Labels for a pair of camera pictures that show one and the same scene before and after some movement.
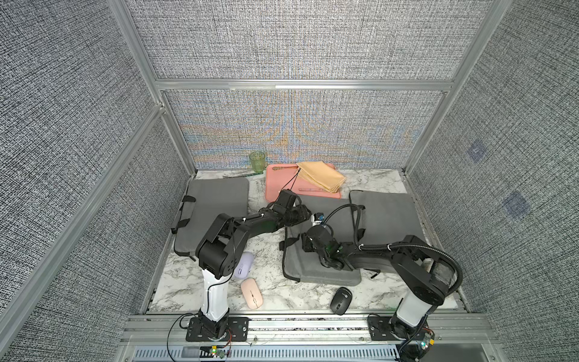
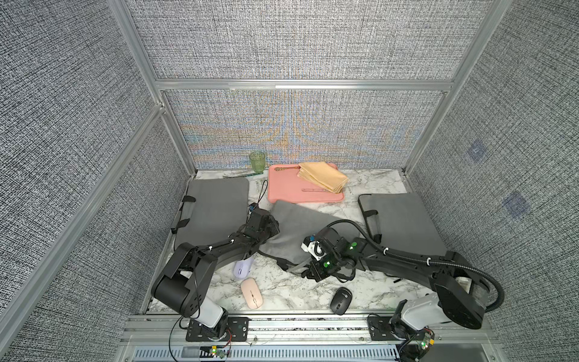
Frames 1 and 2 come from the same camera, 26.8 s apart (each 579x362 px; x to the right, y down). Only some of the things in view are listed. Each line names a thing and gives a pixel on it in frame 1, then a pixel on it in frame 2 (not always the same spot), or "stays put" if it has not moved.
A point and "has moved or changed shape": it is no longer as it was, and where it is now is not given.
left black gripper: x=303 y=215 to x=275 y=228
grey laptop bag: x=305 y=266 has moved or changed shape
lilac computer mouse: x=244 y=265 stays put
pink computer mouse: x=252 y=293 stays put
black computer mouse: x=341 y=300 stays put
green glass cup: x=258 y=158 stays put
